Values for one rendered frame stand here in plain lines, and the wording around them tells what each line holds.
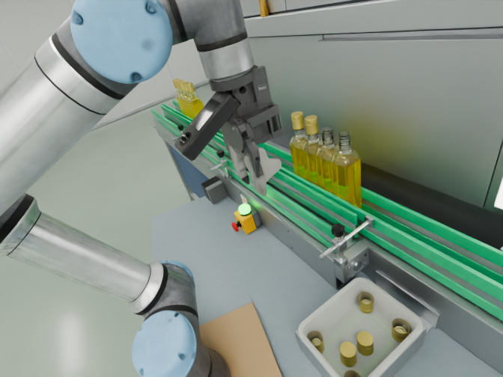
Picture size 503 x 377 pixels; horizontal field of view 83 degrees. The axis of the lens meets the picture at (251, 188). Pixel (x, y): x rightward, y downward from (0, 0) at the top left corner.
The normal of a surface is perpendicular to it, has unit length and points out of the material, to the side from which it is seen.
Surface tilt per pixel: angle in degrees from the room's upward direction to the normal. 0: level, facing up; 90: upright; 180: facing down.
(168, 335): 9
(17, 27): 90
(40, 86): 69
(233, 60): 91
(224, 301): 0
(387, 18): 90
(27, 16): 90
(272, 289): 0
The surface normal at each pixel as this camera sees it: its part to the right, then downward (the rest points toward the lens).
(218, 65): -0.23, 0.61
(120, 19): 0.26, 0.54
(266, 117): 0.51, 0.39
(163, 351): -0.18, -0.70
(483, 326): -0.82, 0.47
